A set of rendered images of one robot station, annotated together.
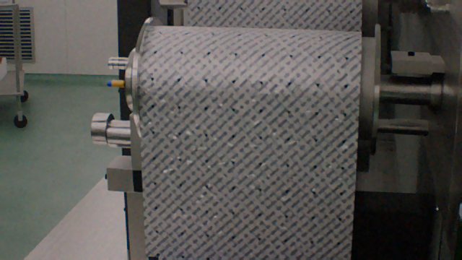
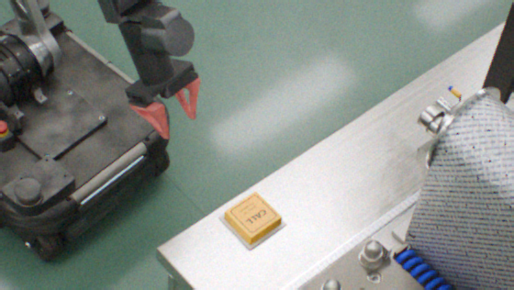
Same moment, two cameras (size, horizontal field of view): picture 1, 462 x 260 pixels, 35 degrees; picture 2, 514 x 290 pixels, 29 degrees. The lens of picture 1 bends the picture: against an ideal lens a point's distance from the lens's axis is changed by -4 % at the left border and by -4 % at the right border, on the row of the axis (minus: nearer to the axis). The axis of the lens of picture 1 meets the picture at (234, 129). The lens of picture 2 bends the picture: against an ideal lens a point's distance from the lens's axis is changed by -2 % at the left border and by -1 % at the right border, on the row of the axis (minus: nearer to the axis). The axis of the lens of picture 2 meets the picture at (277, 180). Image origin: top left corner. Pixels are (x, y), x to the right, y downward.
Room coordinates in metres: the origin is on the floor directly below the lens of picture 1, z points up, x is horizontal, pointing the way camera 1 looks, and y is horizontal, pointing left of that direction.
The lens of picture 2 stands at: (-0.05, -0.19, 2.28)
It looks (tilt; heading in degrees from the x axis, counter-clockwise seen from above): 53 degrees down; 32
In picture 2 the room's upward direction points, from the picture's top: 8 degrees clockwise
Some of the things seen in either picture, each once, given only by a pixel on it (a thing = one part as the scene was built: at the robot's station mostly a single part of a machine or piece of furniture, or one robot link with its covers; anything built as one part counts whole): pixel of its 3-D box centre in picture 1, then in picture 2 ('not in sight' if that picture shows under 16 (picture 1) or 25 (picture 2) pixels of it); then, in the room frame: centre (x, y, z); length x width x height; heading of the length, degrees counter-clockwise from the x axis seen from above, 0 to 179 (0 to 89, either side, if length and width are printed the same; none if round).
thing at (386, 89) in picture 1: (409, 90); not in sight; (0.81, -0.19, 1.25); 0.07 x 0.04 x 0.04; 80
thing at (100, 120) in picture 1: (102, 128); (430, 117); (0.91, 0.16, 1.18); 0.04 x 0.02 x 0.04; 170
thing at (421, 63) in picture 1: (416, 61); not in sight; (0.81, -0.20, 1.28); 0.06 x 0.05 x 0.02; 80
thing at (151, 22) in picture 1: (152, 80); (463, 129); (0.86, 0.10, 1.25); 0.15 x 0.01 x 0.15; 170
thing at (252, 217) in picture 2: not in sight; (252, 217); (0.74, 0.35, 0.91); 0.07 x 0.07 x 0.02; 80
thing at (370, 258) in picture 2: not in sight; (372, 251); (0.73, 0.12, 1.05); 0.04 x 0.04 x 0.04
